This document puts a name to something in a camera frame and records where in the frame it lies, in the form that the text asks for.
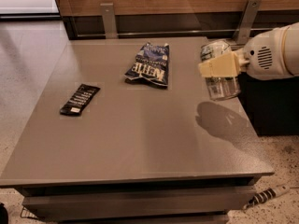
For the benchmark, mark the grey table with drawers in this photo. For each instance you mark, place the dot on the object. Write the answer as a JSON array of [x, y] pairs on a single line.
[[136, 153]]

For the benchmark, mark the blue Kettle chips bag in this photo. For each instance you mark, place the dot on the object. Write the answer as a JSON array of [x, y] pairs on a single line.
[[152, 64]]

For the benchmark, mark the black snack bar wrapper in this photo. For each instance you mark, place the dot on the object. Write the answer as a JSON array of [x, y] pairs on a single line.
[[79, 100]]

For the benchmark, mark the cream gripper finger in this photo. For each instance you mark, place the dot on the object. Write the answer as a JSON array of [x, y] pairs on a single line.
[[226, 65]]

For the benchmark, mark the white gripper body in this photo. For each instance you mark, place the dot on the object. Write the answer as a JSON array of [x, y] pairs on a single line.
[[263, 57]]

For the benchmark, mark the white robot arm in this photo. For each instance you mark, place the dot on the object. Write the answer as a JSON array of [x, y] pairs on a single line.
[[267, 56]]

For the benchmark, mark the right metal bracket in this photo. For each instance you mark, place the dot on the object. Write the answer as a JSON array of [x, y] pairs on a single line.
[[242, 33]]

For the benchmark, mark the metal bracket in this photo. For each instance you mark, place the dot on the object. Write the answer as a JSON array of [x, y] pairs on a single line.
[[109, 20], [242, 33]]

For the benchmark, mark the left metal bracket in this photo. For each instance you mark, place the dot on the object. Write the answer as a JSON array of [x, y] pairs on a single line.
[[109, 20]]

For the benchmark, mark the black object at corner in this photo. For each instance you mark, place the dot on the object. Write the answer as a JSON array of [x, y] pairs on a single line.
[[3, 214]]

